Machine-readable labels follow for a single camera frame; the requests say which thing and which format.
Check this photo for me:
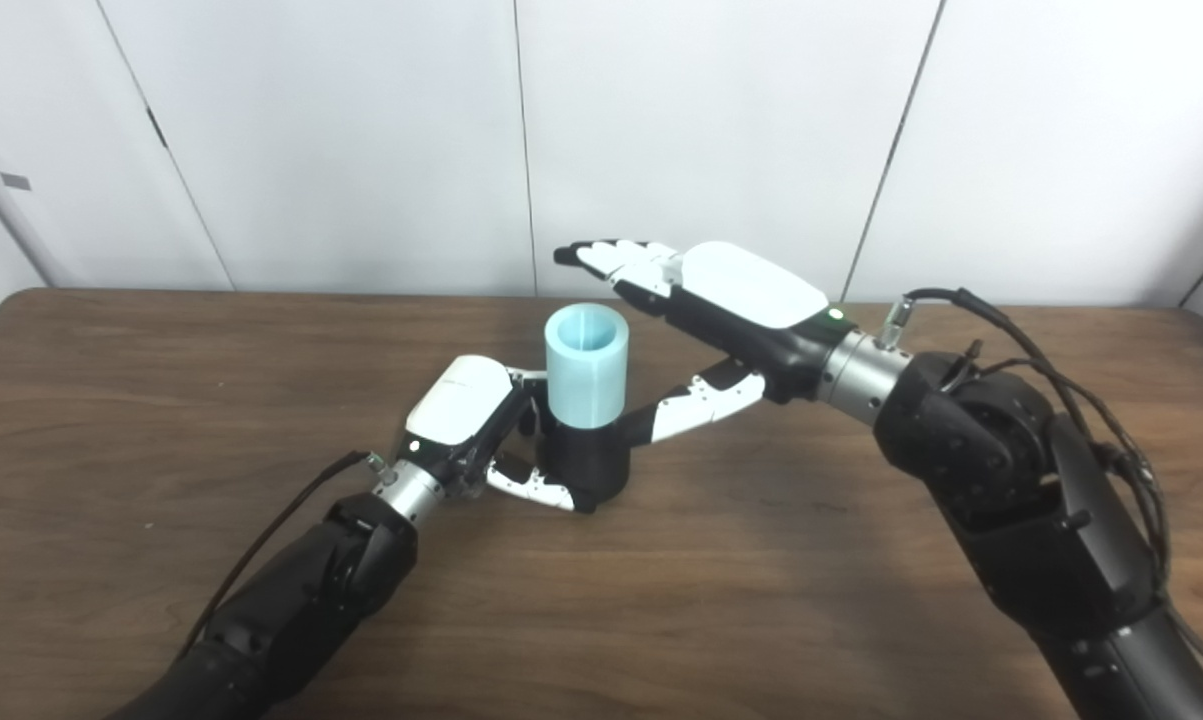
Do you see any white and black left hand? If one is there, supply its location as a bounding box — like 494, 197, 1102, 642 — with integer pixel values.
371, 355, 598, 528

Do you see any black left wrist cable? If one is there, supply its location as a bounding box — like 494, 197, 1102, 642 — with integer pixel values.
176, 450, 392, 666

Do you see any black funnel-shaped nozzle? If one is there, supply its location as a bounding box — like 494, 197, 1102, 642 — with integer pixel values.
536, 405, 632, 514

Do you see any light-blue cylindrical hose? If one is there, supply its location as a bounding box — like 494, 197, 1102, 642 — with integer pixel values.
543, 303, 630, 433

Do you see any white and black right hand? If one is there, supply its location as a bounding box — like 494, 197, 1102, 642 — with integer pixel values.
553, 239, 912, 446

